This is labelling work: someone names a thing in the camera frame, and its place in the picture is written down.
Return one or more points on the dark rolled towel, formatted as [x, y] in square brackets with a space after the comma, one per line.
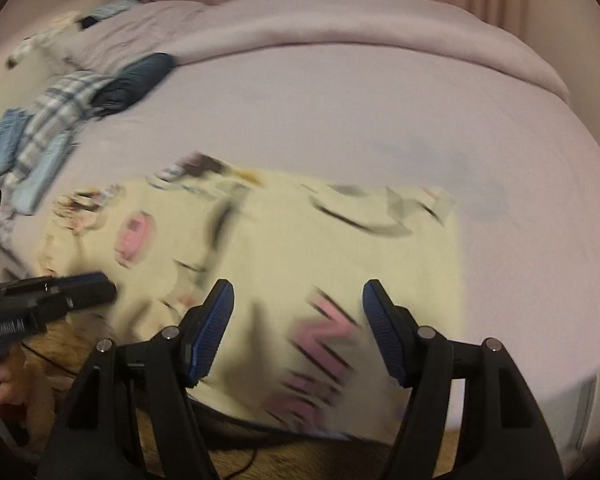
[132, 84]

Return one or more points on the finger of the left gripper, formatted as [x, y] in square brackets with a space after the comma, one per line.
[87, 295]
[80, 279]

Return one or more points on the white plush toy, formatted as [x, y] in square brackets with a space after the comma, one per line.
[44, 37]

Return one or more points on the pink folded duvet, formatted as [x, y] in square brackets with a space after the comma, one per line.
[193, 32]

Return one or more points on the blue checked cloth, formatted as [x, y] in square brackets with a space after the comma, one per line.
[105, 11]

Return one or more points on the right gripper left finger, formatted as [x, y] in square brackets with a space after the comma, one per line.
[96, 436]

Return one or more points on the left hand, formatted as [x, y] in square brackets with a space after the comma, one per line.
[16, 379]

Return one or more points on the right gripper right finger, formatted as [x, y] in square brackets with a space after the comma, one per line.
[503, 434]

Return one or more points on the plaid grey white pillow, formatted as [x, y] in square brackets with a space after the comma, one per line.
[64, 105]

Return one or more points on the yellow cartoon print pants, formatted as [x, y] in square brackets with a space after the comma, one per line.
[297, 353]

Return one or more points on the folded light blue jeans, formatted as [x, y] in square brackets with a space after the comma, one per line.
[30, 191]

